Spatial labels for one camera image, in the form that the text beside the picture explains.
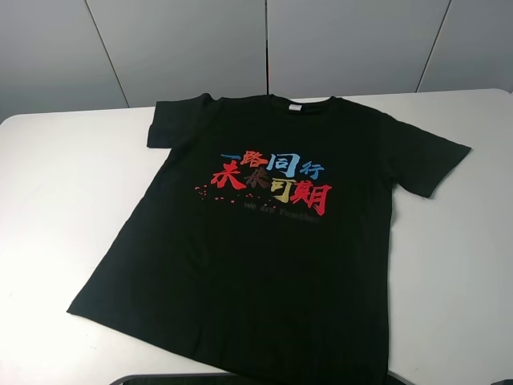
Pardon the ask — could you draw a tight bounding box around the black printed t-shirt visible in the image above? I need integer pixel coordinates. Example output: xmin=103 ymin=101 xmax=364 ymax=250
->
xmin=68 ymin=94 xmax=470 ymax=384

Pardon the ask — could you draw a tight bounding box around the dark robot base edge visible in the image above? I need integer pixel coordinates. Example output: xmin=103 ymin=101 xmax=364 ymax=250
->
xmin=113 ymin=374 xmax=241 ymax=385

